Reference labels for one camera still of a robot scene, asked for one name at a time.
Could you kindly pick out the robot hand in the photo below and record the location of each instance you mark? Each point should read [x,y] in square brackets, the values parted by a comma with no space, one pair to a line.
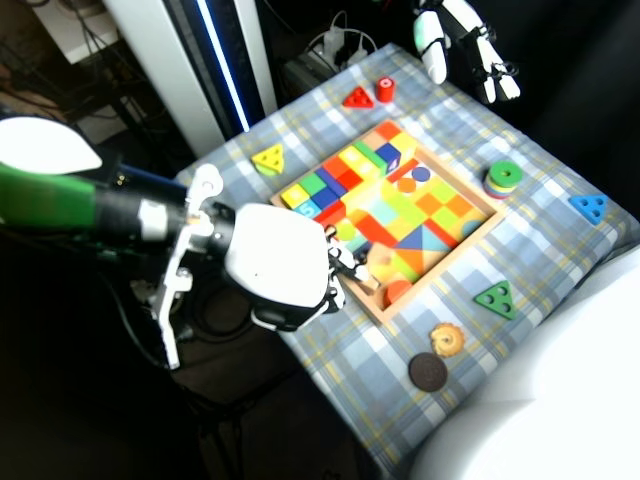
[275,255]
[432,50]

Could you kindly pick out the natural wooden arch block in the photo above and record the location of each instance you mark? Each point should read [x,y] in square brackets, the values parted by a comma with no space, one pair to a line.
[377,257]

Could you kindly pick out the red half-cylinder block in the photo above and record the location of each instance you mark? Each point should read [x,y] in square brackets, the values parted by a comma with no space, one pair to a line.
[398,292]

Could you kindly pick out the red cylinder with white mark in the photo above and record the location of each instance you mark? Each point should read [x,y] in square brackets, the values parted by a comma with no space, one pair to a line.
[385,95]

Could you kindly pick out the black round speaker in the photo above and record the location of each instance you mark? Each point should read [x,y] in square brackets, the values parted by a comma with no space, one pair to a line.
[220,315]

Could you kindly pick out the red three-hole triangle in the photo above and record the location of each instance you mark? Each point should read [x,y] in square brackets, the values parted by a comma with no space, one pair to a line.
[358,98]

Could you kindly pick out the yellow three-hole triangle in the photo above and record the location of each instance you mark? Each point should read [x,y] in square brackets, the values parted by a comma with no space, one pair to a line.
[256,158]

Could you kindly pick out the white power plugs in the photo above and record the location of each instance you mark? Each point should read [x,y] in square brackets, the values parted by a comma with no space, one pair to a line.
[332,42]

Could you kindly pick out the blue plaid cloth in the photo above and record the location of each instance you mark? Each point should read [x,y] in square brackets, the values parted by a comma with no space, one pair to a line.
[350,360]

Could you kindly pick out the black box device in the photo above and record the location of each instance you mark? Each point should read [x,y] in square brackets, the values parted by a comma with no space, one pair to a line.
[300,72]

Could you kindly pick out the wooden tray with printed floor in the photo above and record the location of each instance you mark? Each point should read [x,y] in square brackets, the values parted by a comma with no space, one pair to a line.
[440,210]

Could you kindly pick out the brown toy cookie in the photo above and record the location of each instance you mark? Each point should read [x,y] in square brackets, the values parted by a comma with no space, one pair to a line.
[427,371]

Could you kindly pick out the tan toy cookie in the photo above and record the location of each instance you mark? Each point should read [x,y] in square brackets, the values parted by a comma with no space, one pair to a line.
[455,337]

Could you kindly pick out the white tower with blue strip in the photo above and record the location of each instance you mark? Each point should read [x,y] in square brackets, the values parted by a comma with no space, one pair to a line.
[165,65]

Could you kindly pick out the blue three-hole triangle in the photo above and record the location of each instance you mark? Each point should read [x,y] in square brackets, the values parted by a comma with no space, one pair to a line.
[588,205]

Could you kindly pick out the green three-hole triangle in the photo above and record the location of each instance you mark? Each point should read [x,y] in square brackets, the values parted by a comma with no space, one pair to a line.
[496,299]

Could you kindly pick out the white cabinet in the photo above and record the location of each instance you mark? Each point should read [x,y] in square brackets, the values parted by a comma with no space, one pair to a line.
[65,45]

